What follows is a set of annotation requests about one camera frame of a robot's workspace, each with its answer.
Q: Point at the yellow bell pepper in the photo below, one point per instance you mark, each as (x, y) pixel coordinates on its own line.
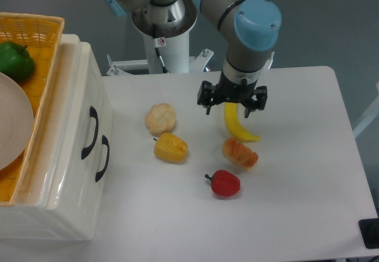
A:
(170, 147)

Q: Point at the yellow banana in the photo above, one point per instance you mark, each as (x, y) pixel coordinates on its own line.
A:
(234, 126)

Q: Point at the black device at edge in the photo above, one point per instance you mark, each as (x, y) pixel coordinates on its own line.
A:
(369, 230)

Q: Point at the orange woven basket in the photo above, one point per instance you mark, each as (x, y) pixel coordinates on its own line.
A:
(41, 34)

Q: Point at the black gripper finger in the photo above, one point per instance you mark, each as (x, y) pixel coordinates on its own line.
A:
(204, 96)
(257, 101)

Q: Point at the beige plate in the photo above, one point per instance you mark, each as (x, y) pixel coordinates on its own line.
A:
(16, 120)

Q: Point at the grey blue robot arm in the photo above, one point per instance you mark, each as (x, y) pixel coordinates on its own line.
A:
(250, 27)

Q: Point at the round bread roll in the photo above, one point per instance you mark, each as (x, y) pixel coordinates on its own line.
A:
(161, 118)

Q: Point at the green bell pepper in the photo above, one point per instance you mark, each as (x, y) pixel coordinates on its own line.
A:
(16, 62)

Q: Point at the white drawer cabinet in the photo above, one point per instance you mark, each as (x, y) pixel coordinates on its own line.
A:
(28, 216)

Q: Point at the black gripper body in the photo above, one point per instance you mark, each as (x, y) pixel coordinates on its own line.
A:
(232, 91)

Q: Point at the red bell pepper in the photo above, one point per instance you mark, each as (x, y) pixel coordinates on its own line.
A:
(224, 183)

